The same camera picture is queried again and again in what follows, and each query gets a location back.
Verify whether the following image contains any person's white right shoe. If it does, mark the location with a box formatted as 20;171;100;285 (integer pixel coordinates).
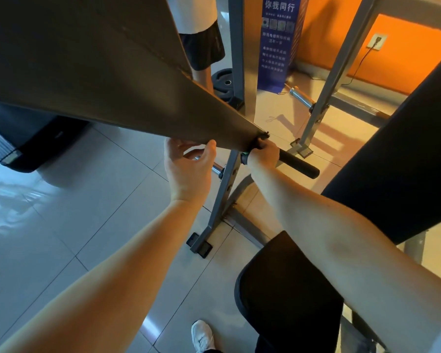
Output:
190;320;216;353

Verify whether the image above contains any person's right forearm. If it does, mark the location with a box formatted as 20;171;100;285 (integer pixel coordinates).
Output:
253;164;441;353

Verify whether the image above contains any dark blue stand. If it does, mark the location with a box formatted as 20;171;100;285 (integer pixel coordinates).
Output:
257;0;310;94

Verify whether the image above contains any large black weight plate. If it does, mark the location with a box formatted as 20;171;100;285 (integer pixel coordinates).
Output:
211;67;236;100

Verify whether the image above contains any chrome weight storage peg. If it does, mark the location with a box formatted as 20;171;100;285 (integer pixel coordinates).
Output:
285;83;317;111

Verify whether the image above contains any person's left hand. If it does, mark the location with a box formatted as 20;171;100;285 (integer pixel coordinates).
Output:
164;138;218;208

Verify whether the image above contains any person's right hand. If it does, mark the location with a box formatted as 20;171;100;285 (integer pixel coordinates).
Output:
246;138;282;175

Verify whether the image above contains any grey steel gym machine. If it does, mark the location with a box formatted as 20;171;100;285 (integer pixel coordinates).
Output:
0;0;441;258

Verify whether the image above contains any person's left forearm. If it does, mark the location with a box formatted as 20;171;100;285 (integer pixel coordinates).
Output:
0;198;207;353

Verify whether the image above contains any white wall outlet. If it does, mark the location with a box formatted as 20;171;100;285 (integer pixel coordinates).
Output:
367;33;389;52

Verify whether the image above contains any black treadmill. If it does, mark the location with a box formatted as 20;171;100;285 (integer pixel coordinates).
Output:
0;99;89;174

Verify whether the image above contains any black power cable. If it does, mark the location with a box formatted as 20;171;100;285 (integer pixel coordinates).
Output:
342;39;383;89

